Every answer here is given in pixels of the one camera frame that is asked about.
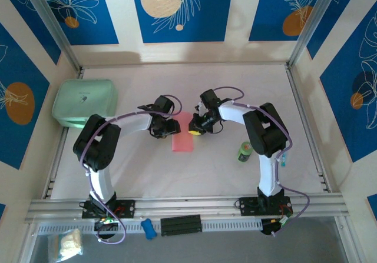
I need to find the pink paper sheet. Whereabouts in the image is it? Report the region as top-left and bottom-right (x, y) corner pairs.
(171, 112), (196, 154)

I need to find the green can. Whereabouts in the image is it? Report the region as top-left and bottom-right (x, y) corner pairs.
(235, 141), (253, 163)

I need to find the mint green zip pouch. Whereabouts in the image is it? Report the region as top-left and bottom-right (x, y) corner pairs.
(52, 78), (119, 128)

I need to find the black ribbed block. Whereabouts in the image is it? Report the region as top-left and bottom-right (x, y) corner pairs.
(160, 214), (203, 237)

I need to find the blue bone-shaped toy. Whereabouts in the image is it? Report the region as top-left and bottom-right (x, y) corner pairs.
(140, 218), (157, 241)

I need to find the white crumpled bag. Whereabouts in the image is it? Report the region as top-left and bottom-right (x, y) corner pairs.
(47, 228), (84, 261)

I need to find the aluminium frame rail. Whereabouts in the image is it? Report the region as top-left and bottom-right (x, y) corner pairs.
(25, 192), (351, 224)

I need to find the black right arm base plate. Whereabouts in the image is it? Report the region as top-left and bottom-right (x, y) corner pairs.
(239, 196), (293, 217)

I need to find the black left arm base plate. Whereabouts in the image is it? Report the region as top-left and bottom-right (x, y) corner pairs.
(81, 199), (136, 219)

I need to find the grey slotted cable duct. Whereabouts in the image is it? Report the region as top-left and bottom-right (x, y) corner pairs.
(37, 218), (263, 235)

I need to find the aluminium side rail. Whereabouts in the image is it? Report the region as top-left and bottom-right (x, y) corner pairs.
(285, 64), (333, 194)
(42, 67), (85, 199)

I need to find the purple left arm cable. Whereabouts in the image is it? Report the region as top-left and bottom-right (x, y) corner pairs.
(79, 94), (182, 245)

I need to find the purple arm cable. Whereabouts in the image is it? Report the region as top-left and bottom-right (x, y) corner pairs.
(213, 86), (310, 238)
(79, 94), (182, 245)

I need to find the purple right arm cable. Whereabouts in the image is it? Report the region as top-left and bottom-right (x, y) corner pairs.
(213, 86), (310, 238)

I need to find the aluminium frame post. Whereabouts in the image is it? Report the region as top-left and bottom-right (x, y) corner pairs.
(287, 0), (344, 68)
(22, 0), (84, 73)

